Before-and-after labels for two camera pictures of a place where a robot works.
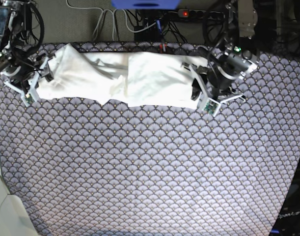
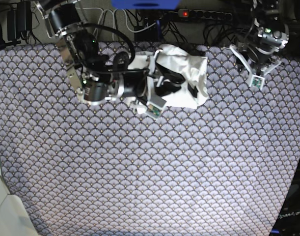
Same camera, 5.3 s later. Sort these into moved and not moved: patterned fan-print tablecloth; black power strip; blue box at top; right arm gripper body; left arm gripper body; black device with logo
Moved: right arm gripper body; left arm gripper body
Not moved: blue box at top; black device with logo; patterned fan-print tablecloth; black power strip
